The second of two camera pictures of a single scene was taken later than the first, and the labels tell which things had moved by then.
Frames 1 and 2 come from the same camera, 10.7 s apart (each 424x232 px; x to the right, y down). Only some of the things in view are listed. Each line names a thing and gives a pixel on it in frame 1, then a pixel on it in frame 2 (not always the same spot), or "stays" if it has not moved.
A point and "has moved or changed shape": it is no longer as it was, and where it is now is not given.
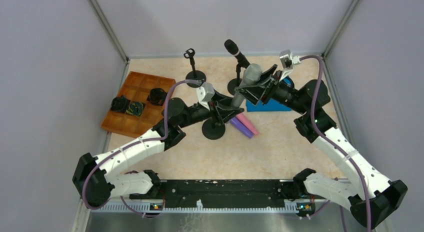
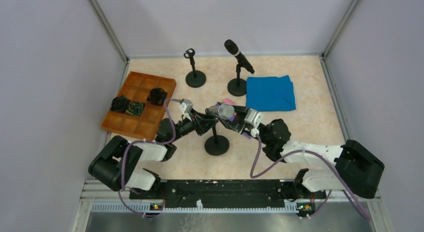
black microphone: [231, 47] stays
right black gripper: [266, 90] -> [240, 118]
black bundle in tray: [120, 104] stays
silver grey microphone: [252, 74] has moved or changed shape
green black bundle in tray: [135, 108] stays
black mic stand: [235, 82] stays
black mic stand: [194, 75] stays
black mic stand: [212, 130] has moved or changed shape
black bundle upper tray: [156, 96] stays
